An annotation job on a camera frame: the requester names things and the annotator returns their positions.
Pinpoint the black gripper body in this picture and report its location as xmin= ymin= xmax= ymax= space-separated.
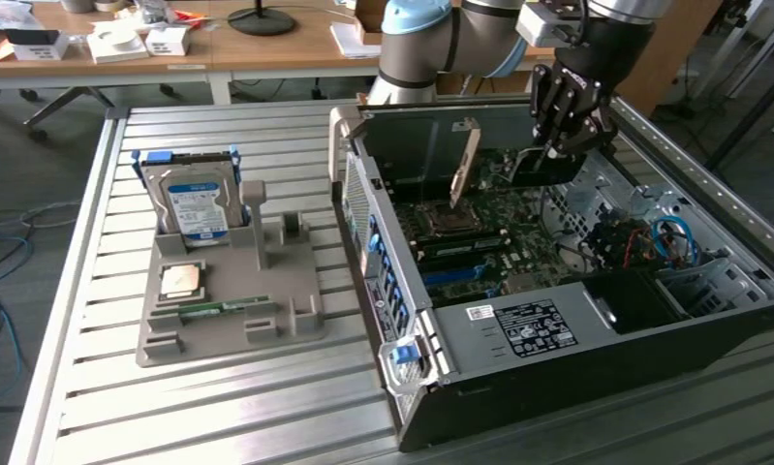
xmin=553 ymin=12 xmax=658 ymax=106

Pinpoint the graphics card with metal bracket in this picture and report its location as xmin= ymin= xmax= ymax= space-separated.
xmin=449 ymin=115 xmax=590 ymax=210

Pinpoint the wooden cabinet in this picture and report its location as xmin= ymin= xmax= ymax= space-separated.
xmin=527 ymin=0 xmax=728 ymax=117

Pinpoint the green motherboard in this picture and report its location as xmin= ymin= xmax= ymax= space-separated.
xmin=391 ymin=149 xmax=589 ymax=309

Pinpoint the CPU socket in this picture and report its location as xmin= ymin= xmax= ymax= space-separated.
xmin=421 ymin=199 xmax=485 ymax=238

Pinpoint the black RAM module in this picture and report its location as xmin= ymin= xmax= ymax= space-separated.
xmin=411 ymin=233 xmax=509 ymax=249
xmin=418 ymin=244 xmax=510 ymax=262

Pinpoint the white paper booklet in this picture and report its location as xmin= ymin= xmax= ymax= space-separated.
xmin=330 ymin=21 xmax=383 ymax=59

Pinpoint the metal disk bay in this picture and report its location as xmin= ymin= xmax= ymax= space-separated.
xmin=654 ymin=256 xmax=769 ymax=316

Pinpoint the blue expansion slot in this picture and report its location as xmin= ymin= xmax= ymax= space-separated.
xmin=423 ymin=269 xmax=490 ymax=287

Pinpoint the grey power supply unit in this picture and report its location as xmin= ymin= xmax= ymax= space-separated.
xmin=431 ymin=283 xmax=621 ymax=377

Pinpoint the wooden desk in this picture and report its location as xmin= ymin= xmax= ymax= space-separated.
xmin=0 ymin=0 xmax=566 ymax=106

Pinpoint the black round lamp base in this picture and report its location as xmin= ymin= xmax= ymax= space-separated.
xmin=226 ymin=0 xmax=298 ymax=38

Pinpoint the black open PC case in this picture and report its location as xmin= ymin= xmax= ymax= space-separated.
xmin=327 ymin=89 xmax=774 ymax=454

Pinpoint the blue case latch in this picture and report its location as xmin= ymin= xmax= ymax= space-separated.
xmin=389 ymin=342 xmax=427 ymax=365

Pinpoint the hard disk in blue caddy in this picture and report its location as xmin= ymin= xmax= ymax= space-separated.
xmin=131 ymin=144 xmax=244 ymax=242

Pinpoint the small white carton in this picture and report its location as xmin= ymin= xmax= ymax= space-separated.
xmin=144 ymin=26 xmax=191 ymax=57

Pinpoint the grey parts rack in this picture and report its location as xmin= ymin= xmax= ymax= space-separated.
xmin=135 ymin=179 xmax=328 ymax=368

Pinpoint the green RAM stick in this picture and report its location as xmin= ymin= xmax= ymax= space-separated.
xmin=150 ymin=295 xmax=271 ymax=319

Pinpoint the white box with tape roll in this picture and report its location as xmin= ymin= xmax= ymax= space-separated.
xmin=87 ymin=26 xmax=150 ymax=64

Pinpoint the copper-topped CPU chip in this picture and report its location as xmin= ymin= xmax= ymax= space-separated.
xmin=158 ymin=264 xmax=203 ymax=300

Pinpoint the black and white box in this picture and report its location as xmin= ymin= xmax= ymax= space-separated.
xmin=4 ymin=28 xmax=71 ymax=62

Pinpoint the black camera cable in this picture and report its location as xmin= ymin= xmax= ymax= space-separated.
xmin=573 ymin=0 xmax=593 ymax=46

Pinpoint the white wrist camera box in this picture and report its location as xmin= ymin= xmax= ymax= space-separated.
xmin=514 ymin=0 xmax=589 ymax=48

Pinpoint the red wire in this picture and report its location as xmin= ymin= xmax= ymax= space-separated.
xmin=622 ymin=227 xmax=653 ymax=267

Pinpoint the blue wire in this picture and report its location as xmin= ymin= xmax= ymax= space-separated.
xmin=650 ymin=215 xmax=702 ymax=265

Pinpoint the grey floor cable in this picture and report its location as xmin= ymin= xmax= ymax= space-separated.
xmin=0 ymin=201 xmax=81 ymax=232

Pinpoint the blue floor cable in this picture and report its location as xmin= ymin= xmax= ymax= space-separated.
xmin=0 ymin=212 xmax=36 ymax=413

